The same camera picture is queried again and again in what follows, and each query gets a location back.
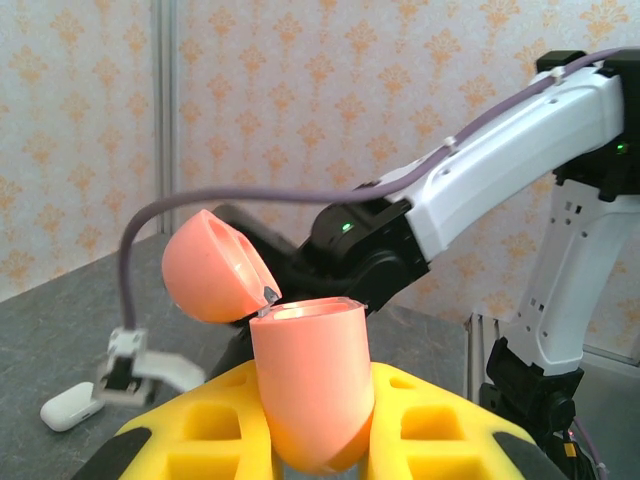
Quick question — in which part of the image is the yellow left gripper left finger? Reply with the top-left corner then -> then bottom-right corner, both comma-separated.
72,359 -> 286,480

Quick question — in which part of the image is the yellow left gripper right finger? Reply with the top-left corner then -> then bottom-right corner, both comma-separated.
367,362 -> 571,480

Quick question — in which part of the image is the white earbud charging case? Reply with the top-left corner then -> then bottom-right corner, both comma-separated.
39,381 -> 107,433

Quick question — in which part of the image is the pink earbud charging case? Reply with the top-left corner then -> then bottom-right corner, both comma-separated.
161,209 -> 377,476

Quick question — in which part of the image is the aluminium base beam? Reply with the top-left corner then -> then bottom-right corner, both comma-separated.
464,310 -> 496,401

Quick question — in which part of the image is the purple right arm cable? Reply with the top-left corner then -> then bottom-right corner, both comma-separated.
121,47 -> 640,480

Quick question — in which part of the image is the aluminium frame post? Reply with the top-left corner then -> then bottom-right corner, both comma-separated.
151,0 -> 180,236

